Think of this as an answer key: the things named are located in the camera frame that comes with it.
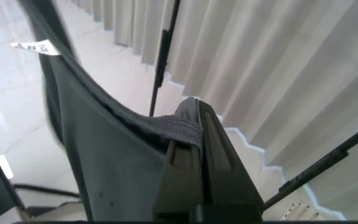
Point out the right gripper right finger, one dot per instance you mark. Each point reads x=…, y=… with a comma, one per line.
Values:
x=228, y=177

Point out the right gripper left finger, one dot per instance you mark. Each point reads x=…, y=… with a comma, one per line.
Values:
x=179, y=186

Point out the dark grey sleeveless top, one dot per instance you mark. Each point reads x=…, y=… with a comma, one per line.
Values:
x=104, y=155

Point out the black clothes rack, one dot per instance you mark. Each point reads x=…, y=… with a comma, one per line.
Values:
x=163, y=56

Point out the white curtain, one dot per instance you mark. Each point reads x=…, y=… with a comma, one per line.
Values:
x=259, y=62

